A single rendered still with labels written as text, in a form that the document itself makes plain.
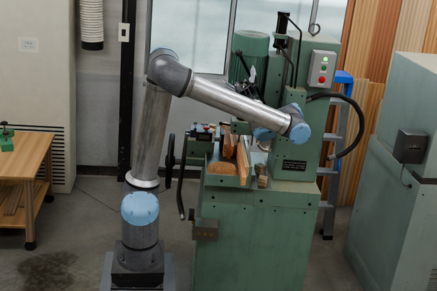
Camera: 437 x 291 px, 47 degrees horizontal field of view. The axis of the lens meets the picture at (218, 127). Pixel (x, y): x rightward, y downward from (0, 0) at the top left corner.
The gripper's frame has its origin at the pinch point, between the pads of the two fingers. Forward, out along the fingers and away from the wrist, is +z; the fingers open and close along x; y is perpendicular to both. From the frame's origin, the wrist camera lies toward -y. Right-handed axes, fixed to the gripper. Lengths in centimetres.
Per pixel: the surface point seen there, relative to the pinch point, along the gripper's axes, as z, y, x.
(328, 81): -17.4, -13.2, -35.1
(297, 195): -50, -44, 1
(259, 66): 1.6, -5.6, -10.0
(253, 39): 9.0, 5.2, -12.8
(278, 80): -4.8, -14.0, -15.0
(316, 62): -10.3, -4.8, -33.6
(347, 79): 24, -98, -55
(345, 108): 15, -115, -47
